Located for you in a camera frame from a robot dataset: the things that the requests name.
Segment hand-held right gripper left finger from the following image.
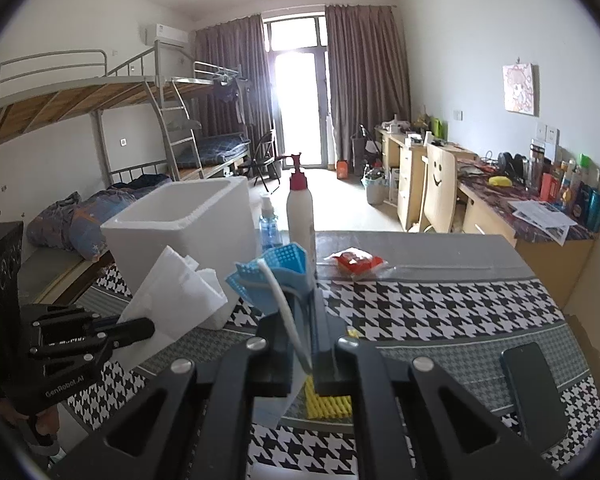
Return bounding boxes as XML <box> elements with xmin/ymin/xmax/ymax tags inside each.
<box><xmin>50</xmin><ymin>309</ymin><xmax>294</xmax><ymax>480</ymax></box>

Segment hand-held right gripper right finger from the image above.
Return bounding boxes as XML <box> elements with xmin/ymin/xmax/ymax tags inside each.
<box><xmin>310</xmin><ymin>290</ymin><xmax>566</xmax><ymax>480</ymax></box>

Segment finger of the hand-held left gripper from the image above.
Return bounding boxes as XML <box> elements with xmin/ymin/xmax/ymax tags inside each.
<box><xmin>82</xmin><ymin>316</ymin><xmax>157</xmax><ymax>351</ymax></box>

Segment yellow ribbed soft strip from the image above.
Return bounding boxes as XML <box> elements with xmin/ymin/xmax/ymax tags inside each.
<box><xmin>304</xmin><ymin>327</ymin><xmax>361</xmax><ymax>420</ymax></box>

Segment blue face mask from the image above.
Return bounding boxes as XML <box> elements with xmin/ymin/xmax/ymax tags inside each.
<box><xmin>224</xmin><ymin>241</ymin><xmax>315</xmax><ymax>376</ymax></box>

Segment white foam box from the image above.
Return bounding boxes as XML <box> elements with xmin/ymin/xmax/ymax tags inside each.
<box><xmin>100</xmin><ymin>176</ymin><xmax>258</xmax><ymax>331</ymax></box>

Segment person's left hand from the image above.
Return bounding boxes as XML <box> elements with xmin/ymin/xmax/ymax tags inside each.
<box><xmin>34</xmin><ymin>402</ymin><xmax>62</xmax><ymax>438</ymax></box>

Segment red snack packet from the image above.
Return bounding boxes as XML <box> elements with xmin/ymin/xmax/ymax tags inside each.
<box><xmin>322</xmin><ymin>247</ymin><xmax>388</xmax><ymax>281</ymax></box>

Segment blue patterned quilt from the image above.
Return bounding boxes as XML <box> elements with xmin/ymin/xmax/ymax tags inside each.
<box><xmin>27</xmin><ymin>187</ymin><xmax>138</xmax><ymax>261</ymax></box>

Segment houndstooth tablecloth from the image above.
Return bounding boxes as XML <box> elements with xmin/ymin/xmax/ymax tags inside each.
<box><xmin>60</xmin><ymin>230</ymin><xmax>600</xmax><ymax>480</ymax></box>

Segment clear blue spray bottle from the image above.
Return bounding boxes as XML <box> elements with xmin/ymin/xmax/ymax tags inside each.
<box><xmin>258</xmin><ymin>195</ymin><xmax>281</xmax><ymax>253</ymax></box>

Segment white pump bottle red cap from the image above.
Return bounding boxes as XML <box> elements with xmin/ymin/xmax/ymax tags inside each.
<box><xmin>285</xmin><ymin>153</ymin><xmax>317</xmax><ymax>261</ymax></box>

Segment white bucket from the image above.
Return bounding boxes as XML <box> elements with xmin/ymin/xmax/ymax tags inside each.
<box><xmin>362</xmin><ymin>170</ymin><xmax>391</xmax><ymax>206</ymax></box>

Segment dark blue bedding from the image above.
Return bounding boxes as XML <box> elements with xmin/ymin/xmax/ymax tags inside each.
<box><xmin>175</xmin><ymin>132</ymin><xmax>252</xmax><ymax>170</ymax></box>

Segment black folding chair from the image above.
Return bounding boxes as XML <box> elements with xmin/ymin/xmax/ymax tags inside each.
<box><xmin>250</xmin><ymin>130</ymin><xmax>283</xmax><ymax>193</ymax></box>

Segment black smartphone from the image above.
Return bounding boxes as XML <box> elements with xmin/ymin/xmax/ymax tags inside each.
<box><xmin>500</xmin><ymin>341</ymin><xmax>568</xmax><ymax>453</ymax></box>

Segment wooden desk with drawers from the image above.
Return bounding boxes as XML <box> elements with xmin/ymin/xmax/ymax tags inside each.
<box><xmin>375</xmin><ymin>127</ymin><xmax>431</xmax><ymax>231</ymax></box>

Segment wooden chair smiley face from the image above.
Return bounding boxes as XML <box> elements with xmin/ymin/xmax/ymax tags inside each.
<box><xmin>420</xmin><ymin>142</ymin><xmax>457</xmax><ymax>233</ymax></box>

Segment black bag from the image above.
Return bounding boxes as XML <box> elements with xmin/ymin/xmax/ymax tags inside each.
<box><xmin>350</xmin><ymin>125</ymin><xmax>381</xmax><ymax>166</ymax></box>

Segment wooden desk patterned cover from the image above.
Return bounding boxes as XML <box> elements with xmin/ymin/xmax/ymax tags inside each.
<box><xmin>455</xmin><ymin>160</ymin><xmax>598</xmax><ymax>311</ymax></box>

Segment metal bunk bed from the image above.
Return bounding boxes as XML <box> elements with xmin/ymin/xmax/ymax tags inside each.
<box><xmin>0</xmin><ymin>40</ymin><xmax>203</xmax><ymax>306</ymax></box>
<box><xmin>172</xmin><ymin>60</ymin><xmax>253</xmax><ymax>181</ymax></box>

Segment hanging dark clothes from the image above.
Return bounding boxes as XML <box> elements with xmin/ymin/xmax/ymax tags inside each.
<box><xmin>215</xmin><ymin>77</ymin><xmax>251</xmax><ymax>126</ymax></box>

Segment printed papers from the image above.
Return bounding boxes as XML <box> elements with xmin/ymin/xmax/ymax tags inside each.
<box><xmin>507</xmin><ymin>200</ymin><xmax>578</xmax><ymax>243</ymax></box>

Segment glass balcony door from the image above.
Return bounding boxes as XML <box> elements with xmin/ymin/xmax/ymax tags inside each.
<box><xmin>262</xmin><ymin>15</ymin><xmax>331</xmax><ymax>171</ymax></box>

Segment brown curtain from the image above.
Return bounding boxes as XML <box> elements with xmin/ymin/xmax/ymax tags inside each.
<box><xmin>325</xmin><ymin>4</ymin><xmax>412</xmax><ymax>171</ymax></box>
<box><xmin>194</xmin><ymin>12</ymin><xmax>276</xmax><ymax>171</ymax></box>

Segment black headphones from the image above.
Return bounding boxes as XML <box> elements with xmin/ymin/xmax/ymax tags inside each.
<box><xmin>497</xmin><ymin>152</ymin><xmax>528</xmax><ymax>181</ymax></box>

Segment white air conditioner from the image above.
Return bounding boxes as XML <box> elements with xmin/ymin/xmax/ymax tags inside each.
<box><xmin>139</xmin><ymin>22</ymin><xmax>188</xmax><ymax>48</ymax></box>

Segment row of toiletry bottles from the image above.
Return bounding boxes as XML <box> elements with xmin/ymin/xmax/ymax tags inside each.
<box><xmin>530</xmin><ymin>137</ymin><xmax>600</xmax><ymax>233</ymax></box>

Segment wall poster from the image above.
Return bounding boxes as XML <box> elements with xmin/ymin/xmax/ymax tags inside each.
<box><xmin>502</xmin><ymin>62</ymin><xmax>538</xmax><ymax>117</ymax></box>

